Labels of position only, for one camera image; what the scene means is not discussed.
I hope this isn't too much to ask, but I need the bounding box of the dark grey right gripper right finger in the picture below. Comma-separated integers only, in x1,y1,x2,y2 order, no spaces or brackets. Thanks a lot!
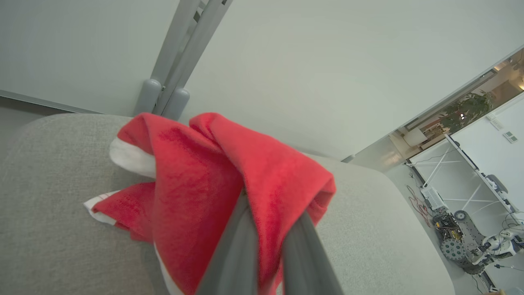
282,211,343,295

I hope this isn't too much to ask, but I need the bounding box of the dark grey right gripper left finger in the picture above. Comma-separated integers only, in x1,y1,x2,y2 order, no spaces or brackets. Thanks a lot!
196,189,259,295

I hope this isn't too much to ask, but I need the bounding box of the red and white garment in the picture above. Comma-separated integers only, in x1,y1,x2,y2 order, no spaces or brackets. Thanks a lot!
84,112,337,295

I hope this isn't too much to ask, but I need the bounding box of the tracked robot with grey wheels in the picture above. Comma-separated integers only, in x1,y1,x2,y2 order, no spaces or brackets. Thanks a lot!
433,210,524,275

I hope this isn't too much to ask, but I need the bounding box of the light grey fabric sofa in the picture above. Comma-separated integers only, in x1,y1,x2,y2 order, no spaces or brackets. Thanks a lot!
0,113,456,295

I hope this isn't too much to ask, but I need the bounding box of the green potted plant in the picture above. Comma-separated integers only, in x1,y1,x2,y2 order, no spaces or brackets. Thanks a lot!
441,93,494,132

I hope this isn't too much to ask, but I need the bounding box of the red cable on floor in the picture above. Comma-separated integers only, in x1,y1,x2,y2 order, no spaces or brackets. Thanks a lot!
406,185,432,227

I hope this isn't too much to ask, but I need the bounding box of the white table with frame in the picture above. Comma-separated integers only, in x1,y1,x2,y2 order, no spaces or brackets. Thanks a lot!
405,134,524,225

